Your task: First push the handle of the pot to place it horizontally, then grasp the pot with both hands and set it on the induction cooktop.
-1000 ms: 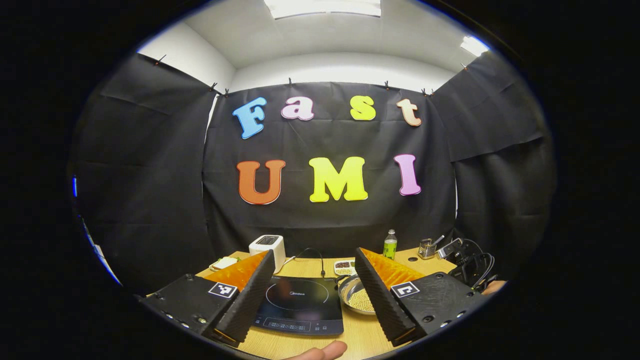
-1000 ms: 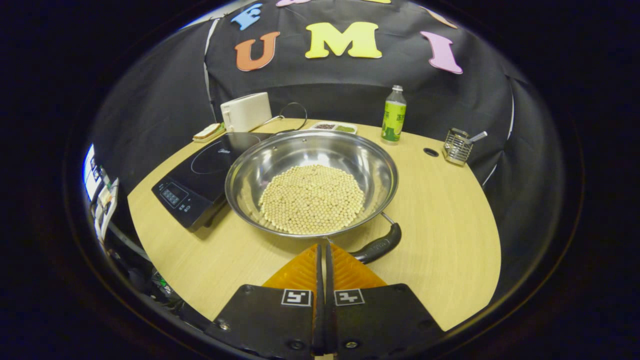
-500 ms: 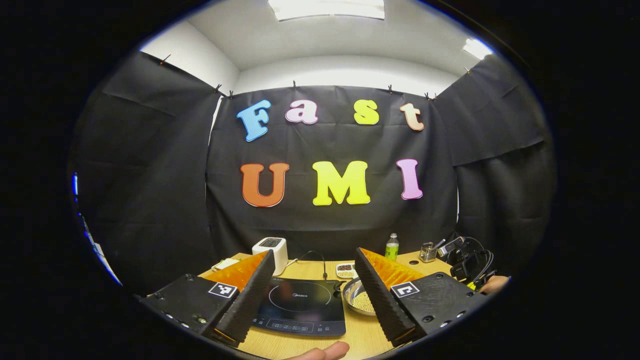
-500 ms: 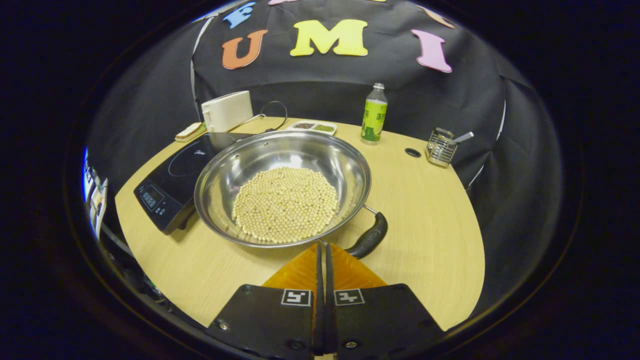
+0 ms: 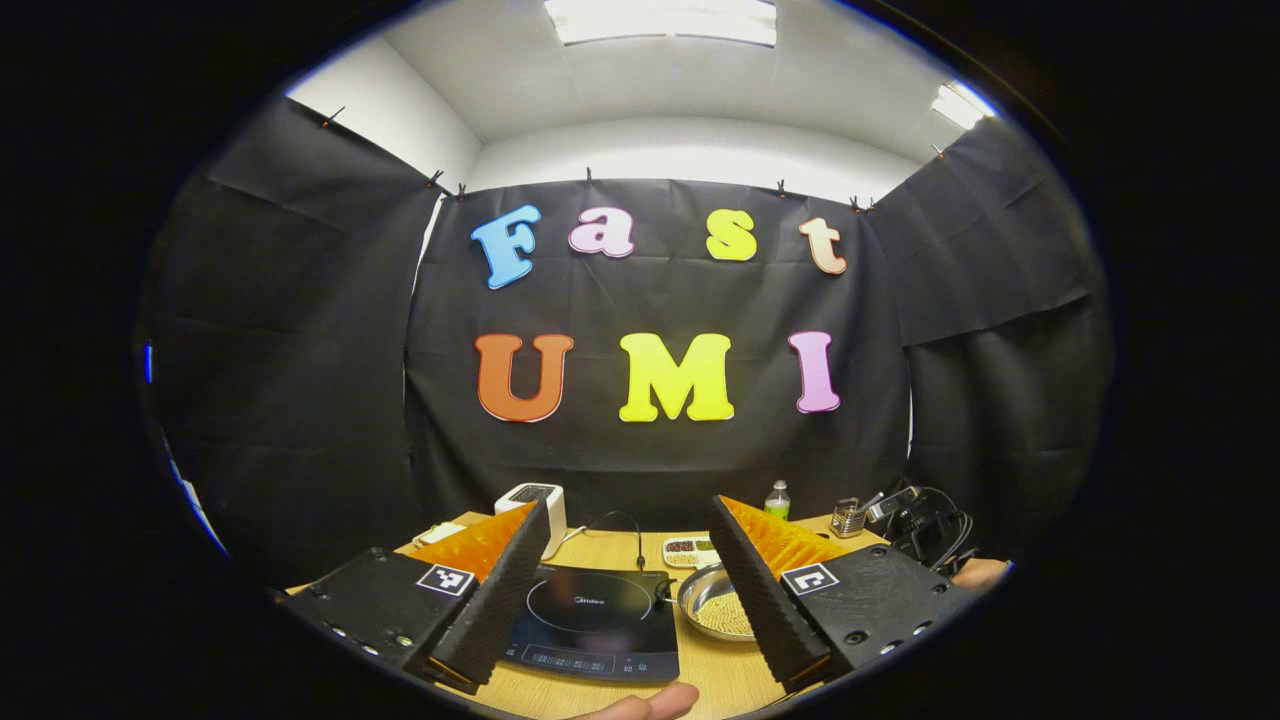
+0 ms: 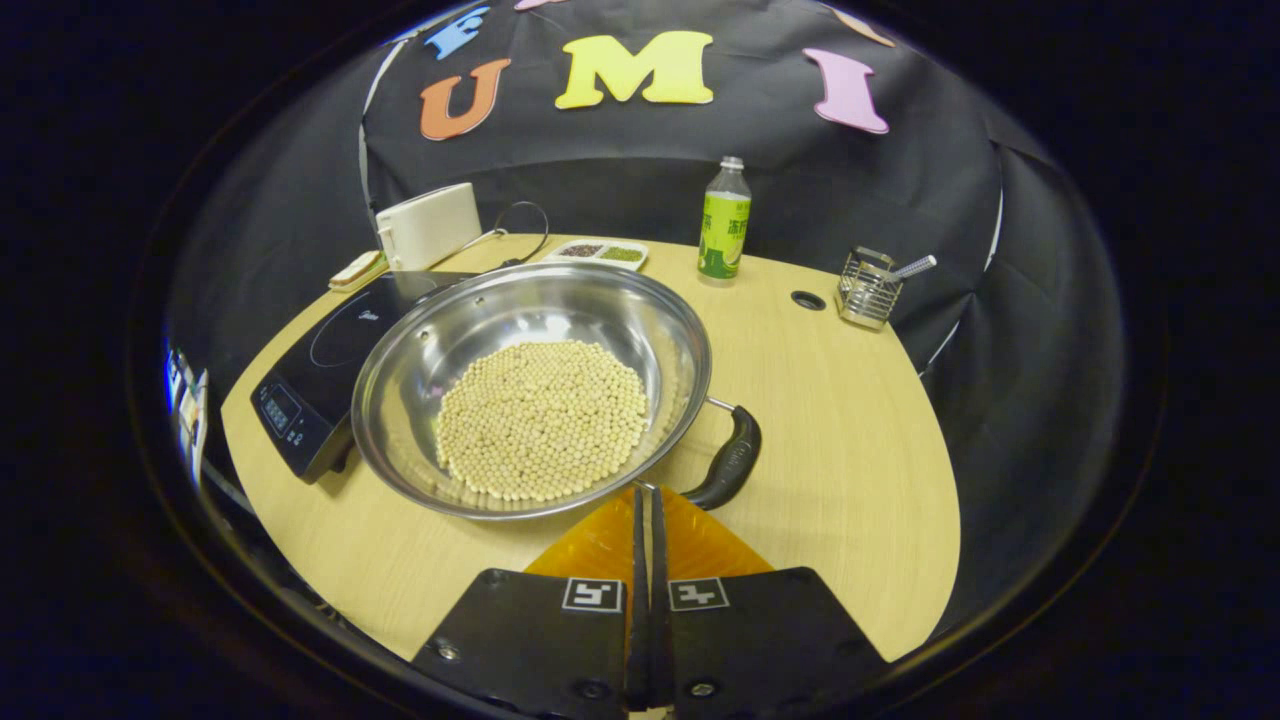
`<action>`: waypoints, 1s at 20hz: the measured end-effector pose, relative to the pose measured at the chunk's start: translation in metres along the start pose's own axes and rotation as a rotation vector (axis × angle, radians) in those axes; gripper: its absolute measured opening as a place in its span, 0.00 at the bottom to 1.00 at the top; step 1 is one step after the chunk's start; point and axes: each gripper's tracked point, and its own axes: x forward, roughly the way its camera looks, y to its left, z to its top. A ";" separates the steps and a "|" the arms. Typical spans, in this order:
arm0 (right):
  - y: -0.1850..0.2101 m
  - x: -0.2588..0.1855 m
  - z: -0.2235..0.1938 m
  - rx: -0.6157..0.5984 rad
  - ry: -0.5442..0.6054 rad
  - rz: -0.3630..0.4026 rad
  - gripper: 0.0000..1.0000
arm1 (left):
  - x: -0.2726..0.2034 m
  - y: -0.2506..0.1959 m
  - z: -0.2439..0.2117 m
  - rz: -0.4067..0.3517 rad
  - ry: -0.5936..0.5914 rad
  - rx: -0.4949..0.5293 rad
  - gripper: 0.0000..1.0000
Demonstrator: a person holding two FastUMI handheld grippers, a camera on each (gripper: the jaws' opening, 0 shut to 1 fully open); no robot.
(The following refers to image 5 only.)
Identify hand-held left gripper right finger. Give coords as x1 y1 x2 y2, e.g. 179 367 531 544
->
708 494 976 693

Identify large ceiling light panel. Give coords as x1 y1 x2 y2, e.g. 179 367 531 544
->
544 0 779 48

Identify small ceiling light panel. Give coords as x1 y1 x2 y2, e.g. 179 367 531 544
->
932 82 998 131

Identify white toaster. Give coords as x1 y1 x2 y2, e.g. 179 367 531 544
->
494 483 568 561

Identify pile of yellow soybeans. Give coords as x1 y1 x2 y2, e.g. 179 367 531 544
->
697 592 756 638

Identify black power cable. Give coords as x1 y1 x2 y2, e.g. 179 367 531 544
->
578 510 647 573

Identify steel pot with black handle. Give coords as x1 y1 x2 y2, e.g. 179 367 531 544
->
655 562 761 643

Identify black induction cooktop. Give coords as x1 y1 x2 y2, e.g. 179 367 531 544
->
500 563 681 685

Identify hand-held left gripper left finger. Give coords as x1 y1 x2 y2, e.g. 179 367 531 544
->
278 500 553 696

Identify white divided bean dish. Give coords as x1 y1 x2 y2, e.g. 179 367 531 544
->
663 536 721 569

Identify black backdrop cloth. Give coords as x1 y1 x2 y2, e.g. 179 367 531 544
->
140 95 1116 591

